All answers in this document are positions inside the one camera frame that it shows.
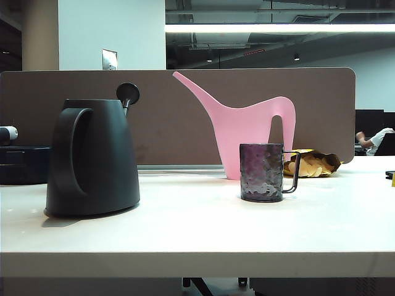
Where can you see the pink plastic watering can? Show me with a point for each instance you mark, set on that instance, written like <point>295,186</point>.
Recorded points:
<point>240,129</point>

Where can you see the black table leg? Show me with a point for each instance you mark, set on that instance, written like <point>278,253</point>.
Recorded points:
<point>197,286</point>

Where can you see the yellow chip bag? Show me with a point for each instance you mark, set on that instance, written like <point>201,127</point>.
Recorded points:
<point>321,165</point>

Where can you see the silver wall switch plate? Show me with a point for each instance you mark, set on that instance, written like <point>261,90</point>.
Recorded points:
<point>109,59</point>

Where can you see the long ceiling light strip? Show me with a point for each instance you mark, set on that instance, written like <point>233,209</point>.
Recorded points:
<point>277,28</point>

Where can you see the black computer monitor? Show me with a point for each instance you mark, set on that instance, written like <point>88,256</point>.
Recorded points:
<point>368,121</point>

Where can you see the small black flat object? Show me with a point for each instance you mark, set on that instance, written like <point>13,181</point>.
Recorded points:
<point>389,174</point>

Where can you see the brown desk divider panel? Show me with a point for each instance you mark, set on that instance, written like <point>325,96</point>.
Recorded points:
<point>172,129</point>

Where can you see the silver desk rail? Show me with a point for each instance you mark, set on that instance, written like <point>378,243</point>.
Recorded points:
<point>185,171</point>

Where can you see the black office chair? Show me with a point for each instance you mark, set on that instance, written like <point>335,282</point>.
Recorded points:
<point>387,146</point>

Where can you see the black table bracket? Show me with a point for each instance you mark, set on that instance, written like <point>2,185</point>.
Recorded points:
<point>242,281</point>

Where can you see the black electric kettle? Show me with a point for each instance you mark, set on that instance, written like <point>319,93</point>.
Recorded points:
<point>102,154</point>

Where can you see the person in white shirt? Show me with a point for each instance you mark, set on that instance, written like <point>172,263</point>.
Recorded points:
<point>378,138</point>

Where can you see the white cylindrical object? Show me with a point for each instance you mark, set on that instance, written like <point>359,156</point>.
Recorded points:
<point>8,134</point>

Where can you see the dark blue box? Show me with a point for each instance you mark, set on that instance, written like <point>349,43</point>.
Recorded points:
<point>21,165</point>

